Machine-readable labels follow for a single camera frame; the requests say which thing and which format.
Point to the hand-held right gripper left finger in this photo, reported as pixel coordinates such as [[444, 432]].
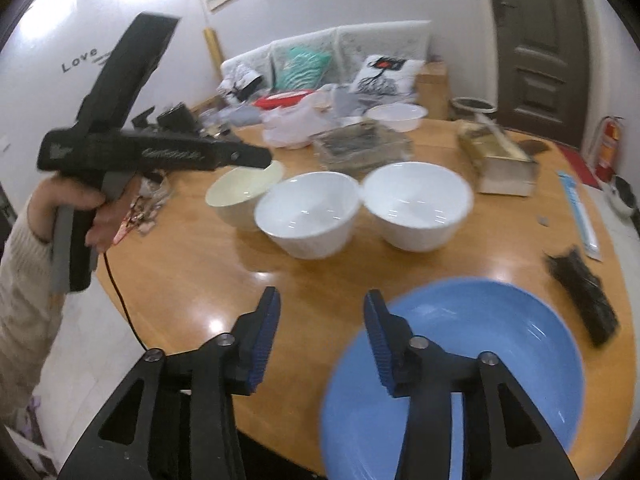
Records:
[[267, 325]]

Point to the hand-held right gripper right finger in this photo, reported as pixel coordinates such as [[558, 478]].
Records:
[[376, 330]]

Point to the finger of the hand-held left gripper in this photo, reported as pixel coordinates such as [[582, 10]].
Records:
[[247, 156]]

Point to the cream bowl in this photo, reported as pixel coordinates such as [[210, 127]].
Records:
[[235, 195]]

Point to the blue plate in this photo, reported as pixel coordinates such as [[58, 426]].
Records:
[[480, 340]]

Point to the person's left forearm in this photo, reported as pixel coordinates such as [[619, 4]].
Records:
[[22, 300]]

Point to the person's left hand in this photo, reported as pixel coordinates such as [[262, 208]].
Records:
[[65, 190]]

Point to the white plastic bag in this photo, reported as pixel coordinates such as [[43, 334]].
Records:
[[300, 122]]

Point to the red packet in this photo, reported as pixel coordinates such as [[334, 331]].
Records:
[[280, 100]]

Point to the shiny snack wrapper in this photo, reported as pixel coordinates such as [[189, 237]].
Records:
[[142, 210]]

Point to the black device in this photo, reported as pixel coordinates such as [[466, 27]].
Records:
[[172, 117]]

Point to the teal patterned pillow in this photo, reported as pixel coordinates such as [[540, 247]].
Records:
[[302, 67]]

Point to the yellow rolled mat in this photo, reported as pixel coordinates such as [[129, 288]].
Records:
[[212, 52]]

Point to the clear glass container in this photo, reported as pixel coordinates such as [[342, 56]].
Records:
[[362, 147]]

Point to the grey sofa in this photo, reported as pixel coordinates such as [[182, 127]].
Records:
[[350, 42]]

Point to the white plastic bowl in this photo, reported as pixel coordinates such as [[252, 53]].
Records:
[[397, 116]]

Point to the white black print pillow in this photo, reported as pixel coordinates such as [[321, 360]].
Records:
[[385, 77]]

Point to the wooden side table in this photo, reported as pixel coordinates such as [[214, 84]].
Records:
[[434, 87]]

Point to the black plastic packet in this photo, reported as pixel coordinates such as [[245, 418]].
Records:
[[582, 295]]

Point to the dark round bin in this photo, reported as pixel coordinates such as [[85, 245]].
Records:
[[472, 107]]

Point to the blue white paper sleeve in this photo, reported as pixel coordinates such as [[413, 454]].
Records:
[[580, 215]]

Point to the red doormat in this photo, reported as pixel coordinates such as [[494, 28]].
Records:
[[577, 162]]

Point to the white black floor bowl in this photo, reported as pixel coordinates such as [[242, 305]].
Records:
[[625, 195]]

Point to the red fire extinguisher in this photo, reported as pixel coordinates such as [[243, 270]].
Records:
[[607, 150]]

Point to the dark brown door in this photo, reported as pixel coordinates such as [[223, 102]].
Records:
[[540, 45]]

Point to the black wall sticker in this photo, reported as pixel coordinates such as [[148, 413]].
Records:
[[82, 62]]

